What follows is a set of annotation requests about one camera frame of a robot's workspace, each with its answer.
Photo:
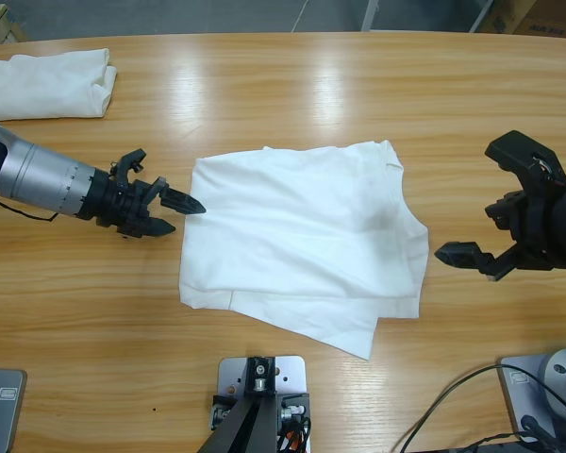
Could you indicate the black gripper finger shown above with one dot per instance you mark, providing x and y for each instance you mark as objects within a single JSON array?
[
  {"x": 159, "y": 227},
  {"x": 462, "y": 255},
  {"x": 507, "y": 212},
  {"x": 184, "y": 203}
]

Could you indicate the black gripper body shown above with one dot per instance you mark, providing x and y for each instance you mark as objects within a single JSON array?
[
  {"x": 118, "y": 205},
  {"x": 552, "y": 236}
]

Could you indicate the white T-shirt with black print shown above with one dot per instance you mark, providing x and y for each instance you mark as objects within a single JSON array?
[{"x": 287, "y": 226}]

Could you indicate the white mounting block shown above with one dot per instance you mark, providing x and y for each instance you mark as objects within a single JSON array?
[{"x": 293, "y": 373}]

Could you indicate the white metal leg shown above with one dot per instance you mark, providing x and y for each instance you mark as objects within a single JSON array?
[
  {"x": 481, "y": 14},
  {"x": 371, "y": 14}
]

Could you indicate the cardboard box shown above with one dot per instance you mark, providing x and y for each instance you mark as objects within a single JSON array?
[{"x": 547, "y": 14}]

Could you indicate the wooden pallet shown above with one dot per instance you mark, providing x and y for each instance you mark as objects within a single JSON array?
[{"x": 0, "y": 23}]

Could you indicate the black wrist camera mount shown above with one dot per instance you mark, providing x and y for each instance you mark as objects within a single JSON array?
[{"x": 132, "y": 160}]

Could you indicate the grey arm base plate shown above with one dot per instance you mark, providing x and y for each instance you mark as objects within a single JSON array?
[
  {"x": 4, "y": 420},
  {"x": 516, "y": 401}
]

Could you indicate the dark camera post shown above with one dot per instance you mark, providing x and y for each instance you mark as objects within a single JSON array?
[{"x": 250, "y": 424}]

